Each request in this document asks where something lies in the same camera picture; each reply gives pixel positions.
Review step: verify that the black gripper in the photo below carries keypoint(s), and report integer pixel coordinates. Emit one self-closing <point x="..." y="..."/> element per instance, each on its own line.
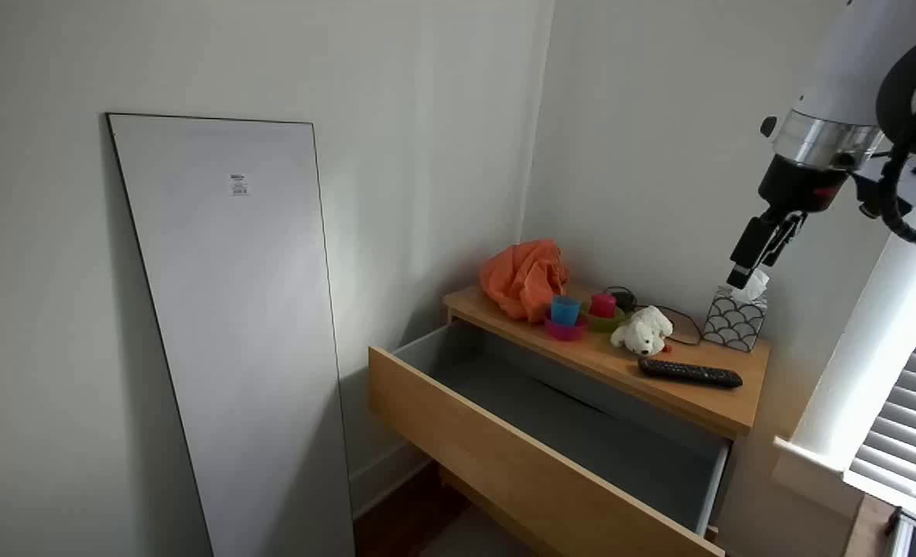
<point x="803" y="185"/>

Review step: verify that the orange cloth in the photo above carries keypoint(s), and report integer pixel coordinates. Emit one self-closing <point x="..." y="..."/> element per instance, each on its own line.
<point x="521" y="276"/>

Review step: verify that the pink plastic cup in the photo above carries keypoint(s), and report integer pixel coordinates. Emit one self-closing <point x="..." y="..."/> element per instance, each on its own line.
<point x="604" y="305"/>

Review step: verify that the white window sill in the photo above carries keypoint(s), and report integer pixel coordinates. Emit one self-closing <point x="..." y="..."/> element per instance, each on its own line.
<point x="814" y="479"/>

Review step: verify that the white baseboard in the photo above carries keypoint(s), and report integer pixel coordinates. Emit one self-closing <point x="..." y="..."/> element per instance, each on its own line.
<point x="384" y="479"/>

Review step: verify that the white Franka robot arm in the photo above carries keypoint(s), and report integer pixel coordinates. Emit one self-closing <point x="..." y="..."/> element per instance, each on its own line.
<point x="872" y="342"/>

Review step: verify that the wooden drawer with grey interior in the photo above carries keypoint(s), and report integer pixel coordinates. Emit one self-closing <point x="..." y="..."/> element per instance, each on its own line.
<point x="500" y="453"/>

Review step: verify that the green plastic bowl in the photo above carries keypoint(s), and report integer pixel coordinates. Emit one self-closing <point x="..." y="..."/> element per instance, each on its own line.
<point x="601" y="323"/>

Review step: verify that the patterned white black pouch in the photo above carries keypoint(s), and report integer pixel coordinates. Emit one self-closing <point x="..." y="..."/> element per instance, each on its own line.
<point x="731" y="323"/>

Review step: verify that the blue plastic cup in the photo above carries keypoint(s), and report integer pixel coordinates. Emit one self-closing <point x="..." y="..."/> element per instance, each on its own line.
<point x="565" y="310"/>

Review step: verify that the white window blinds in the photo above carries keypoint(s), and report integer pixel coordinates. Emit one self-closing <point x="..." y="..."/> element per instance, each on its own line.
<point x="908" y="436"/>

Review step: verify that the light wooden dresser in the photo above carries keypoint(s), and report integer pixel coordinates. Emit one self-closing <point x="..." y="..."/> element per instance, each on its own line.
<point x="685" y="398"/>

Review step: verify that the large white board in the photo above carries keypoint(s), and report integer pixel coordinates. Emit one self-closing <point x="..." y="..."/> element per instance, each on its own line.
<point x="243" y="342"/>

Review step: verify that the black remote control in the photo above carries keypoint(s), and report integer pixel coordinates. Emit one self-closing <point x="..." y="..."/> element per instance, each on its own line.
<point x="693" y="373"/>

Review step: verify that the black power adapter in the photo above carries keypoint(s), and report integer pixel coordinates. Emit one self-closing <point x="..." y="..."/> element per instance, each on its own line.
<point x="624" y="298"/>

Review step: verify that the magenta plastic plate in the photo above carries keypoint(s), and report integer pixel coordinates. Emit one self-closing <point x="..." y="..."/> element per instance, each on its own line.
<point x="565" y="334"/>

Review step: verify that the white plush bear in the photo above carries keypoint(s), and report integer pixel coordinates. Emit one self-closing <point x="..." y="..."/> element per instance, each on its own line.
<point x="641" y="334"/>

